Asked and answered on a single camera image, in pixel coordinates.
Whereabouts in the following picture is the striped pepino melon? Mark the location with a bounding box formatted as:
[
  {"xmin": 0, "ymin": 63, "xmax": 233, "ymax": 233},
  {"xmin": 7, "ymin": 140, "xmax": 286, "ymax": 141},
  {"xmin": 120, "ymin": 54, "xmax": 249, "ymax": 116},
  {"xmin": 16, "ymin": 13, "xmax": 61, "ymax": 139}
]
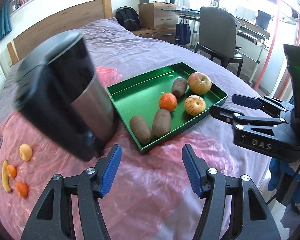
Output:
[{"xmin": 184, "ymin": 95, "xmax": 206, "ymax": 116}]

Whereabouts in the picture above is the red green apple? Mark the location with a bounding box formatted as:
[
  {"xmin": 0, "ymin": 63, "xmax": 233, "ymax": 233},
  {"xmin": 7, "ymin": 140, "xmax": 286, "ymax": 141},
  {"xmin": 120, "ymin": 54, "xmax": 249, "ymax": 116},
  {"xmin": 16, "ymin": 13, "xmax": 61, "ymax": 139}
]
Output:
[{"xmin": 187, "ymin": 72, "xmax": 212, "ymax": 95}]

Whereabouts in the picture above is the mandarin orange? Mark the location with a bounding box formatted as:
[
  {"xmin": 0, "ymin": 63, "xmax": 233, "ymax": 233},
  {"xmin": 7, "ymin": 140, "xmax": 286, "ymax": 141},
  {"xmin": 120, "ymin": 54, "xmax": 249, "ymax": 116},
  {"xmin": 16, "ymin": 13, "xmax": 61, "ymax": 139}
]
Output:
[
  {"xmin": 15, "ymin": 181, "xmax": 29, "ymax": 198},
  {"xmin": 159, "ymin": 93, "xmax": 177, "ymax": 112},
  {"xmin": 6, "ymin": 164, "xmax": 17, "ymax": 179}
]

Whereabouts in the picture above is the kiwi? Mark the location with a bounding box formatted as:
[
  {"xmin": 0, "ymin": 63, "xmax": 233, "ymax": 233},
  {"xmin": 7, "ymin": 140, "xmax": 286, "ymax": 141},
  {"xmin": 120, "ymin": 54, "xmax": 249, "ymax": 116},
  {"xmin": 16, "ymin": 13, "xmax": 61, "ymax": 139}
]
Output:
[
  {"xmin": 171, "ymin": 77, "xmax": 188, "ymax": 97},
  {"xmin": 152, "ymin": 108, "xmax": 172, "ymax": 138},
  {"xmin": 129, "ymin": 115, "xmax": 152, "ymax": 144}
]

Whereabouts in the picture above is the yellow banana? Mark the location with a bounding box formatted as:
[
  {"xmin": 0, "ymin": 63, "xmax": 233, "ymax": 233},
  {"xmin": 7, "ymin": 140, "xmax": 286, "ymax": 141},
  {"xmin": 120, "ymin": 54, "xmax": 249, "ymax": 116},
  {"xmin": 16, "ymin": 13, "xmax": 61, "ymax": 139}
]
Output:
[{"xmin": 1, "ymin": 160, "xmax": 12, "ymax": 192}]

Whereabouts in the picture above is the yellow apple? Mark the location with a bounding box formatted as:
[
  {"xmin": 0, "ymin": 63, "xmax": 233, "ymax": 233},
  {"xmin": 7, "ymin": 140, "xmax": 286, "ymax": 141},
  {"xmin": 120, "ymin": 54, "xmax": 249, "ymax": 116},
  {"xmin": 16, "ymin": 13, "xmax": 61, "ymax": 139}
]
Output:
[{"xmin": 19, "ymin": 144, "xmax": 33, "ymax": 162}]

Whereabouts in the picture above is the blue gloved right hand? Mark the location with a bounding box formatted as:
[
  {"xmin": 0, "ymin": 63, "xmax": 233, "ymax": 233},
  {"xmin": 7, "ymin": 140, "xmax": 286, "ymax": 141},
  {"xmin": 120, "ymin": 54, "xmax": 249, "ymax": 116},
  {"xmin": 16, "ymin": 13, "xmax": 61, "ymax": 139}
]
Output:
[{"xmin": 268, "ymin": 158, "xmax": 300, "ymax": 206}]

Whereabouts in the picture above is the green metal tray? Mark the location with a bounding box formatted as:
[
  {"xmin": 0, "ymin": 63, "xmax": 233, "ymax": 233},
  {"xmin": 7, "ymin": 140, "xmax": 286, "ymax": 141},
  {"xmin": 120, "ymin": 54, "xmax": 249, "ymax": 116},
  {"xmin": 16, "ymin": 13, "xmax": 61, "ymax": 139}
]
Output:
[{"xmin": 107, "ymin": 62, "xmax": 228, "ymax": 154}]

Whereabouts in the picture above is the glass desk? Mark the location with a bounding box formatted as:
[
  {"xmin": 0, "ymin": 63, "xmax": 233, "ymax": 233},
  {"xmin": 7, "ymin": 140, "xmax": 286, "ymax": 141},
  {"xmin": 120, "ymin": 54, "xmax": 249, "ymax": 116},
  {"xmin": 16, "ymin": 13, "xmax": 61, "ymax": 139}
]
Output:
[{"xmin": 174, "ymin": 7, "xmax": 270, "ymax": 76}]

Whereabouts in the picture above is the grey office chair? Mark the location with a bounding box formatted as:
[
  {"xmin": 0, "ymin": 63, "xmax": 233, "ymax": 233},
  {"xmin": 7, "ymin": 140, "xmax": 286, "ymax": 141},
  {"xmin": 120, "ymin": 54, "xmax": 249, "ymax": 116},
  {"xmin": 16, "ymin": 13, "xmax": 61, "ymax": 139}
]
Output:
[{"xmin": 194, "ymin": 7, "xmax": 243, "ymax": 76}]

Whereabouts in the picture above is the navy tote bag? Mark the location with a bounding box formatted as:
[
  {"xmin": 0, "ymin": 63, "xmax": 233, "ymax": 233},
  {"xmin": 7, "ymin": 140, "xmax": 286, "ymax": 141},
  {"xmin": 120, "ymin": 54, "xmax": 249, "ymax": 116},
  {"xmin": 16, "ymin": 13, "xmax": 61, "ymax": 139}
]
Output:
[{"xmin": 175, "ymin": 18, "xmax": 191, "ymax": 46}]

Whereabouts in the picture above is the pink plastic sheet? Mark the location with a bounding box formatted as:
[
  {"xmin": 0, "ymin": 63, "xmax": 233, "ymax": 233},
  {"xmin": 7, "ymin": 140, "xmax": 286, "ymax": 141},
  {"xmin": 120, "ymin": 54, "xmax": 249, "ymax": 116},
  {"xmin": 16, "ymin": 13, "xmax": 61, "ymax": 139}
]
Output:
[{"xmin": 0, "ymin": 67, "xmax": 238, "ymax": 239}]

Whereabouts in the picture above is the purple bed cover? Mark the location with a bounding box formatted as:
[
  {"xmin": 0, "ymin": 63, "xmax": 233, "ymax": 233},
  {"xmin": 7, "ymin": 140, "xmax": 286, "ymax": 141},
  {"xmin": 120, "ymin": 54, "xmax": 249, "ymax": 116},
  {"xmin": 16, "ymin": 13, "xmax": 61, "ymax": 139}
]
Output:
[{"xmin": 0, "ymin": 17, "xmax": 273, "ymax": 240}]

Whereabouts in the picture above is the wooden drawer cabinet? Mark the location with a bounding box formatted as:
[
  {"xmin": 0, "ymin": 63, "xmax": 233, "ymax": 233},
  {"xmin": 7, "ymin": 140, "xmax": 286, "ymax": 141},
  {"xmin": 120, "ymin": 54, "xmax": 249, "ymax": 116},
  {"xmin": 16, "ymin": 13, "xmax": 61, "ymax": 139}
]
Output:
[{"xmin": 132, "ymin": 3, "xmax": 179, "ymax": 43}]

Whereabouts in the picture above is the black copper electric kettle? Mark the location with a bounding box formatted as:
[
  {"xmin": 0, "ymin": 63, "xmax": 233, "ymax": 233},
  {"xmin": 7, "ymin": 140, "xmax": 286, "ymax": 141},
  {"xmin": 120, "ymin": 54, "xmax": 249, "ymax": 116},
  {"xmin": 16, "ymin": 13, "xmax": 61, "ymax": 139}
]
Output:
[{"xmin": 14, "ymin": 29, "xmax": 116, "ymax": 161}]

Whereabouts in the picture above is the black backpack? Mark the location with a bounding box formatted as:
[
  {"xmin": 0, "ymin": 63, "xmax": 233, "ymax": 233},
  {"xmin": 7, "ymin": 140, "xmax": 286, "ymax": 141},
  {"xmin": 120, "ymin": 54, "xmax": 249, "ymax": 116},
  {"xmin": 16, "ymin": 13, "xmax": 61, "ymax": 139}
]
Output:
[{"xmin": 115, "ymin": 7, "xmax": 141, "ymax": 31}]

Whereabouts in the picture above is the wooden headboard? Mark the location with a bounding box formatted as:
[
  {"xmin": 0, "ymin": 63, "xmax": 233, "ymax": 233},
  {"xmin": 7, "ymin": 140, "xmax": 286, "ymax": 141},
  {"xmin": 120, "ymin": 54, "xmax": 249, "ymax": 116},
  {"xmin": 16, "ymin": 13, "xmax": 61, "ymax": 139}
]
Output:
[{"xmin": 7, "ymin": 0, "xmax": 113, "ymax": 64}]

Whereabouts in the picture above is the teal curtain left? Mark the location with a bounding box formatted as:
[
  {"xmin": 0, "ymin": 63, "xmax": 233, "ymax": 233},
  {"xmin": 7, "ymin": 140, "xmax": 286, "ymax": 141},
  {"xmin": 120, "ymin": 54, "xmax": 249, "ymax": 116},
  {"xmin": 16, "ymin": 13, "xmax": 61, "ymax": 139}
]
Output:
[{"xmin": 0, "ymin": 2, "xmax": 12, "ymax": 41}]

